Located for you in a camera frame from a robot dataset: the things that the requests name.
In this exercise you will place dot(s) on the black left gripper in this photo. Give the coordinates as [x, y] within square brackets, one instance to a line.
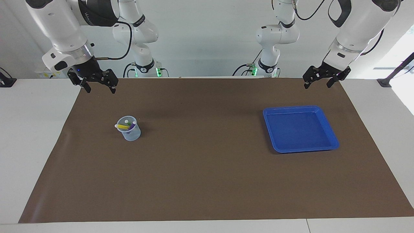
[330, 72]

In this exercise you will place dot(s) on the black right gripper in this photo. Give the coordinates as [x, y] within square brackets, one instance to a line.
[89, 69]

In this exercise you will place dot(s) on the yellow pen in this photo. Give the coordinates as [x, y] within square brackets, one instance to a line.
[121, 126]

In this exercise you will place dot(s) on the purple pen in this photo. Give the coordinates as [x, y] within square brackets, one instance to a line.
[132, 125]

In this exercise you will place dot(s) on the blue plastic tray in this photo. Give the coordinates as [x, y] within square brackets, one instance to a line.
[300, 129]

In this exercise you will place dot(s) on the black angled stand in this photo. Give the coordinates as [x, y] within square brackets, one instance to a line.
[385, 82]

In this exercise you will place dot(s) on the clear plastic cup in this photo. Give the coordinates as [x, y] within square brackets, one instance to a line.
[132, 135]

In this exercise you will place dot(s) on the brown table mat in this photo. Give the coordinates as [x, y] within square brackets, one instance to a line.
[207, 181]

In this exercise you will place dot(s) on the white wall socket box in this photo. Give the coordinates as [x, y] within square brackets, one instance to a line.
[42, 75]

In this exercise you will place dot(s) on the black table clamp mount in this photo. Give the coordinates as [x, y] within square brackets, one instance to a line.
[6, 81]

